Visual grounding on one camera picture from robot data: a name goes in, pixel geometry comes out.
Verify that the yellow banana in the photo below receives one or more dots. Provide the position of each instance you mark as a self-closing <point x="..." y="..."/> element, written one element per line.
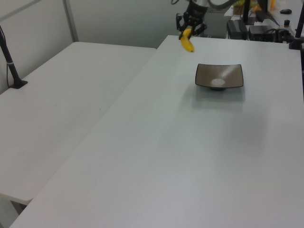
<point x="187" y="42"/>

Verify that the grey partition frame post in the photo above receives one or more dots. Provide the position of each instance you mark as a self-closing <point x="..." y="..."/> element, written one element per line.
<point x="70" y="21"/>

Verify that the black camera stand pole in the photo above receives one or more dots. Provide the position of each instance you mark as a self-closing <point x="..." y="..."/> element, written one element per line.
<point x="9" y="61"/>

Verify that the black control box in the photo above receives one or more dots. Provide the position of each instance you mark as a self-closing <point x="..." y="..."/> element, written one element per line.
<point x="261" y="32"/>

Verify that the black computer mouse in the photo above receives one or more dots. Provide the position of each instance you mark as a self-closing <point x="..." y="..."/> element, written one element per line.
<point x="285" y="11"/>

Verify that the thin black upright pole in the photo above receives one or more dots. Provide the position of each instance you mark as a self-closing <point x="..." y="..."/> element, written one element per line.
<point x="246" y="10"/>

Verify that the square brown ceramic plate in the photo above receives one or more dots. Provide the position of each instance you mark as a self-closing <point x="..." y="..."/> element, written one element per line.
<point x="218" y="76"/>

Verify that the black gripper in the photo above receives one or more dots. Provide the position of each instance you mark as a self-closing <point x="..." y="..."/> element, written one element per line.
<point x="195" y="14"/>

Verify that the black electronics box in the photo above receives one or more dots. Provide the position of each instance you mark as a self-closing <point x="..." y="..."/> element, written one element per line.
<point x="237" y="29"/>

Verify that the black clamp stand pole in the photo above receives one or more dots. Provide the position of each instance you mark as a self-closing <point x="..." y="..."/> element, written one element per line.
<point x="298" y="33"/>

